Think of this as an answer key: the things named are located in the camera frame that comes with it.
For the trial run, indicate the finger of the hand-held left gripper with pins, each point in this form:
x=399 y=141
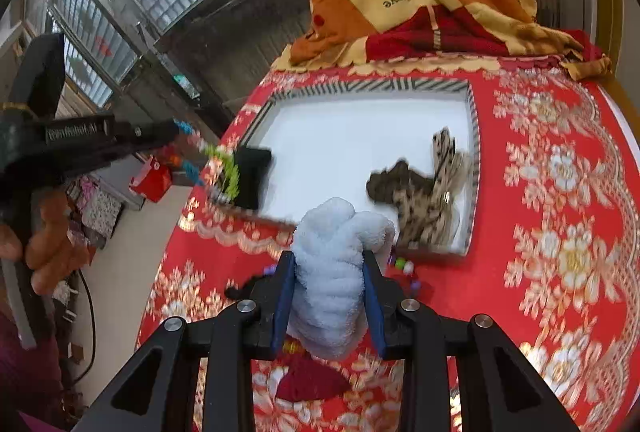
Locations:
x=145 y=137

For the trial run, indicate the green scrunchie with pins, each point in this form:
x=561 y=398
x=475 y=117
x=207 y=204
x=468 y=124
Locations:
x=227 y=172

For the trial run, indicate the red bag on floor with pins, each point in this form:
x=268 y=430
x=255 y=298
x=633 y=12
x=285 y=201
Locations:
x=150 y=182

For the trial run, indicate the person's left hand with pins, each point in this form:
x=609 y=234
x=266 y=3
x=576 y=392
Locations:
x=50 y=237

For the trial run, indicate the white box with striped rim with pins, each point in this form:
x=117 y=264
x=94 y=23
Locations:
x=340 y=147

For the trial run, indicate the floral cloth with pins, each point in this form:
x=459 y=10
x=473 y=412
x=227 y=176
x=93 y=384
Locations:
x=100 y=212

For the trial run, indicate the red floral bedsheet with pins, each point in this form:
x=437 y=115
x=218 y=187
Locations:
x=540 y=272

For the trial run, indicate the dark red scrunchie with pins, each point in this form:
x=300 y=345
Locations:
x=310 y=384

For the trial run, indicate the beige dotted scrunchie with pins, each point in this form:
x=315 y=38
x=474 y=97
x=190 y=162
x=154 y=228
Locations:
x=442 y=152

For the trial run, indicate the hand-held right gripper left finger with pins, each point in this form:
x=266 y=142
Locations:
x=281 y=307

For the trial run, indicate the leopard print scrunchie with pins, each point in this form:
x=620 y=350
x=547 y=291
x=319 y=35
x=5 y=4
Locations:
x=420 y=217

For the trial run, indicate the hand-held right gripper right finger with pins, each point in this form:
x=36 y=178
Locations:
x=376 y=312

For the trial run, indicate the white fluffy scrunchie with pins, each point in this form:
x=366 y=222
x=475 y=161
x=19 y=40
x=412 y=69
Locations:
x=330 y=272

